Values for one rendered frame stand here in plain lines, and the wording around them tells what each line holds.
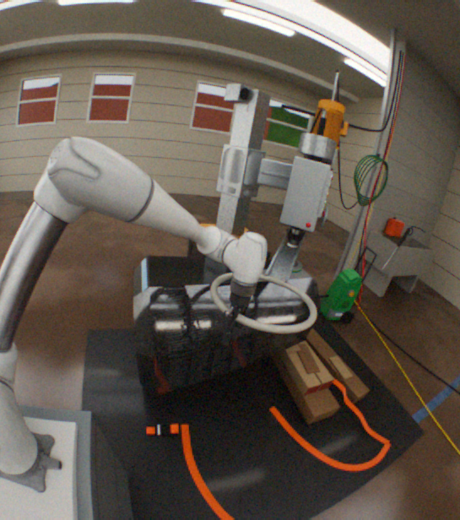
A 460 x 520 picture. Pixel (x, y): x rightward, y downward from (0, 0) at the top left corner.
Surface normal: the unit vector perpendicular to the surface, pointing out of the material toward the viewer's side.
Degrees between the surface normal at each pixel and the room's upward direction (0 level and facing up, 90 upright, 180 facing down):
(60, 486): 3
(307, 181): 90
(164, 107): 90
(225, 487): 0
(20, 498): 3
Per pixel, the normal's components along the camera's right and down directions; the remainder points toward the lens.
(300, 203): -0.39, 0.34
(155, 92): 0.28, 0.47
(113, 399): 0.17, -0.88
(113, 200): 0.41, 0.73
